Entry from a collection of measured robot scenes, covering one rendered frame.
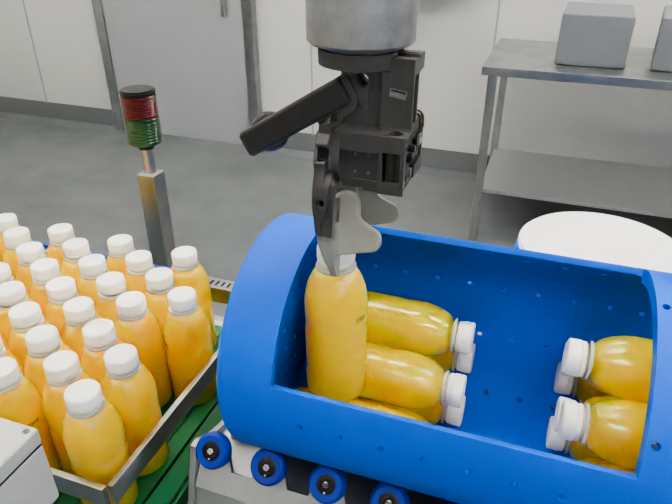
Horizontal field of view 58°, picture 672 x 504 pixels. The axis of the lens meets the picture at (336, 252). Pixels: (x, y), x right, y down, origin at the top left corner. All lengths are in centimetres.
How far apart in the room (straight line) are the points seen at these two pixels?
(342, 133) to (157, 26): 416
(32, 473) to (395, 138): 48
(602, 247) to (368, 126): 68
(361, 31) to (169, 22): 412
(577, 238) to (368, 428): 65
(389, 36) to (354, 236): 18
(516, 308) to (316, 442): 33
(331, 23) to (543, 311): 48
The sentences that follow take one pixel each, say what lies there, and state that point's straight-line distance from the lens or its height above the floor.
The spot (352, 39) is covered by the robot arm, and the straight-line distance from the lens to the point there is 49.
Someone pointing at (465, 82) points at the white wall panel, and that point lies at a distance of 394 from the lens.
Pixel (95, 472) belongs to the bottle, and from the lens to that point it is 79.
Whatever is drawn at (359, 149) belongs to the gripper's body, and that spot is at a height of 137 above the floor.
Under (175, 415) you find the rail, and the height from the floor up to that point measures 97.
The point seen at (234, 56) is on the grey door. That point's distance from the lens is 437.
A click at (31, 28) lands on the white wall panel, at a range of 544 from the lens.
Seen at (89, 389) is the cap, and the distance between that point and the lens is 75.
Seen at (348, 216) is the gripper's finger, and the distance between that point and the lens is 55.
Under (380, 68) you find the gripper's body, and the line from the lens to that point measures 51.
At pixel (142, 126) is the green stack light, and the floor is 120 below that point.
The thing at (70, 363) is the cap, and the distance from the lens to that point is 79.
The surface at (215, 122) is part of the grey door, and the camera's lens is 459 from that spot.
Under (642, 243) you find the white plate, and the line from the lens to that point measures 118.
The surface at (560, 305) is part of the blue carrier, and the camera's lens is 82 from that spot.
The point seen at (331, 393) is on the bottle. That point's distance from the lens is 68.
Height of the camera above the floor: 155
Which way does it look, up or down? 30 degrees down
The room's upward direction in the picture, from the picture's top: straight up
